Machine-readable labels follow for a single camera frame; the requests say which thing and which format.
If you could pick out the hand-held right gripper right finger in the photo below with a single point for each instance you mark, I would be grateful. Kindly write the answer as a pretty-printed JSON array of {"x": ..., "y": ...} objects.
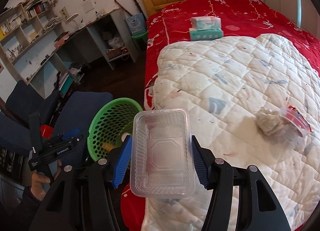
[{"x": 200, "y": 166}]

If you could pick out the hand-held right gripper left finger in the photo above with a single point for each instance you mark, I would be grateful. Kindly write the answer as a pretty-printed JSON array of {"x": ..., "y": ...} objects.
[{"x": 122, "y": 163}]

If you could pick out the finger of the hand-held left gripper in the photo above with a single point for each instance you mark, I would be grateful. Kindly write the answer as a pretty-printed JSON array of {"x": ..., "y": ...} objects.
[{"x": 71, "y": 133}]

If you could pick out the clear plastic food container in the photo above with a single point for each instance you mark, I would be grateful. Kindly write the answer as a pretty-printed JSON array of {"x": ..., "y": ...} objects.
[{"x": 160, "y": 150}]

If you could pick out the green plastic mesh basket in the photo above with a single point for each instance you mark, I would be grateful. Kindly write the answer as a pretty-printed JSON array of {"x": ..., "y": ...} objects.
[{"x": 110, "y": 120}]

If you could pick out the person's left forearm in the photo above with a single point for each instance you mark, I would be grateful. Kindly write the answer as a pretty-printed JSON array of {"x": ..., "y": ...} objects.
[{"x": 27, "y": 208}]

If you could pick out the person's left hand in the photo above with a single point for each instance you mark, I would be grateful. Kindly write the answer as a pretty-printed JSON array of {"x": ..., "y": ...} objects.
[{"x": 40, "y": 181}]

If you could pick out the blue office chair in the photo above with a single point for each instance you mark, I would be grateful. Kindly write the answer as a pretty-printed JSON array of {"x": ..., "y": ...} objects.
[{"x": 75, "y": 110}]

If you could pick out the red plastic object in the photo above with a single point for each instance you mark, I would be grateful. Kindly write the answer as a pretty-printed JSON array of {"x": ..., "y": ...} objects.
[{"x": 46, "y": 131}]

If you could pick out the black printed box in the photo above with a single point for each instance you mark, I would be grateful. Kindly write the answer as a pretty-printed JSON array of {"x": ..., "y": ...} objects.
[{"x": 11, "y": 164}]

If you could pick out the crumpled white tissue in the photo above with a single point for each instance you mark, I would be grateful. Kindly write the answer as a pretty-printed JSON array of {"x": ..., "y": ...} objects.
[{"x": 268, "y": 123}]

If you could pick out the grey desk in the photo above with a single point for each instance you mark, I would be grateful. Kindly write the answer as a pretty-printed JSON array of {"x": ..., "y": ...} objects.
[{"x": 75, "y": 43}]

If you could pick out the white quilted mat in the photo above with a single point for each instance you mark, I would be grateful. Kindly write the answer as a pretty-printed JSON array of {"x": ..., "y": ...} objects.
[{"x": 237, "y": 83}]

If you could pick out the red and clear wrapper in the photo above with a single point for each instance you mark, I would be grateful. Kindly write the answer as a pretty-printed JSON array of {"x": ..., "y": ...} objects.
[{"x": 296, "y": 120}]

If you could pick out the wooden bookshelf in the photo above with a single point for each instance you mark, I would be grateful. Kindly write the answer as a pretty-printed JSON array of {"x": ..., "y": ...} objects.
[{"x": 25, "y": 28}]

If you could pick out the white desk lamp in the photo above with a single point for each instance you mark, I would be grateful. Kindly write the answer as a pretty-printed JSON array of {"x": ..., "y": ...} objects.
[{"x": 72, "y": 17}]

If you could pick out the green plastic stool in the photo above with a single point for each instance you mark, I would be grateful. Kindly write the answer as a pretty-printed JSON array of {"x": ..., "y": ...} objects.
[{"x": 138, "y": 38}]

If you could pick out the blue paper bag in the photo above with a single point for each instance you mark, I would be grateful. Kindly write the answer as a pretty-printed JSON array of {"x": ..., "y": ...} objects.
[{"x": 136, "y": 24}]

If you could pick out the teal tissue pack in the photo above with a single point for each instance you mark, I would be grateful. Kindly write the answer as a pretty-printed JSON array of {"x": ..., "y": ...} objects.
[{"x": 205, "y": 35}]

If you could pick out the brown wooden stick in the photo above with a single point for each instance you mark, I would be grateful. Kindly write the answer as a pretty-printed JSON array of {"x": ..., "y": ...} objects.
[{"x": 122, "y": 8}]

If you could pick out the white tissue pack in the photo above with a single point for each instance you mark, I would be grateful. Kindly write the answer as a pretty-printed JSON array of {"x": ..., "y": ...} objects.
[{"x": 206, "y": 23}]

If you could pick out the black sheathed sword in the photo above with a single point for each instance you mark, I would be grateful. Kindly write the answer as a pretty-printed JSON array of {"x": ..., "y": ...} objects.
[{"x": 137, "y": 4}]

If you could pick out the red bedspread bed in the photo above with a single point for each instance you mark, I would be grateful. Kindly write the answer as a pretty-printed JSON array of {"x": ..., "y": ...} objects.
[{"x": 225, "y": 8}]

